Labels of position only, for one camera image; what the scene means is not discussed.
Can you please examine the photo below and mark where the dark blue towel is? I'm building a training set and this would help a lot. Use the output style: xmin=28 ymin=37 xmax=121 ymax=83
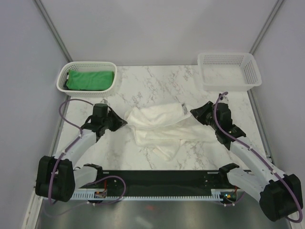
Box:
xmin=63 ymin=75 xmax=70 ymax=90

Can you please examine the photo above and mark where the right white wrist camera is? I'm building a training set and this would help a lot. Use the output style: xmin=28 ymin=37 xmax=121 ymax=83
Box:
xmin=219 ymin=94 xmax=229 ymax=104

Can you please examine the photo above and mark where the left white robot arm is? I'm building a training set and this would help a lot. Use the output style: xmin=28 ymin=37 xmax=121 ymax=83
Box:
xmin=35 ymin=104 xmax=127 ymax=202

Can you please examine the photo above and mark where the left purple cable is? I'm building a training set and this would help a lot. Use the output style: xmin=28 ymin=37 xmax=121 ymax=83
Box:
xmin=47 ymin=99 xmax=96 ymax=205

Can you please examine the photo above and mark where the white plastic basket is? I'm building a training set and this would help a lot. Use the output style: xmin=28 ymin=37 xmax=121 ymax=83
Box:
xmin=194 ymin=52 xmax=262 ymax=92
xmin=57 ymin=62 xmax=118 ymax=97

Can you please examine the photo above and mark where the white slotted cable duct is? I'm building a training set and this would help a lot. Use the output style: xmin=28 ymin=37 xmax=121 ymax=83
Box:
xmin=70 ymin=189 xmax=223 ymax=201

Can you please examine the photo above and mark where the right white plastic basket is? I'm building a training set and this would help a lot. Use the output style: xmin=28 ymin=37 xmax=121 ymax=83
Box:
xmin=194 ymin=52 xmax=262 ymax=92

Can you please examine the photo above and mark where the green towel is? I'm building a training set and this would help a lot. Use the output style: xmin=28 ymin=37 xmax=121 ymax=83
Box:
xmin=67 ymin=70 xmax=114 ymax=91

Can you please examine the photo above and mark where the left white plastic basket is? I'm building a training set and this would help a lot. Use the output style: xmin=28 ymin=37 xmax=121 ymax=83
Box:
xmin=57 ymin=62 xmax=118 ymax=97

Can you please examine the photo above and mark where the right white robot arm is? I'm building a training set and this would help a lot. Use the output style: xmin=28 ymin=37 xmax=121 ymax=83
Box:
xmin=190 ymin=102 xmax=303 ymax=223

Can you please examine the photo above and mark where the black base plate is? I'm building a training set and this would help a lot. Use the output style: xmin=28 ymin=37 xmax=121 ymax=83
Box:
xmin=76 ymin=169 xmax=246 ymax=198

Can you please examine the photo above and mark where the white towel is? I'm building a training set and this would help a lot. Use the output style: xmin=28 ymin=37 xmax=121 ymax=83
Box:
xmin=124 ymin=103 xmax=216 ymax=161

